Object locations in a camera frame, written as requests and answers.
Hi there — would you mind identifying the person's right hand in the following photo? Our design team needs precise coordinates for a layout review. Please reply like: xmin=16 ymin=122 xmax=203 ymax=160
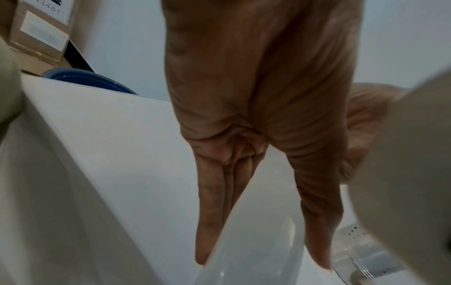
xmin=339 ymin=82 xmax=411 ymax=185

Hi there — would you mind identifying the blue plastic basin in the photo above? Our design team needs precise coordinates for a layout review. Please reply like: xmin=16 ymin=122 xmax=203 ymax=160
xmin=41 ymin=68 xmax=139 ymax=96

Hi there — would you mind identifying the person's left hand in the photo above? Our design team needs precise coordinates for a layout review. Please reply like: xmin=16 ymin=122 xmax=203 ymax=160
xmin=160 ymin=0 xmax=364 ymax=271

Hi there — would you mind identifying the beige strap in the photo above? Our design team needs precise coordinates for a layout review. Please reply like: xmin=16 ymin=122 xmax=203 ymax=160
xmin=348 ymin=66 xmax=451 ymax=285

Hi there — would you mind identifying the cardboard box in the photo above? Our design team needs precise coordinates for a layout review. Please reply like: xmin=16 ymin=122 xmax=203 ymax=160
xmin=0 ymin=0 xmax=78 ymax=77

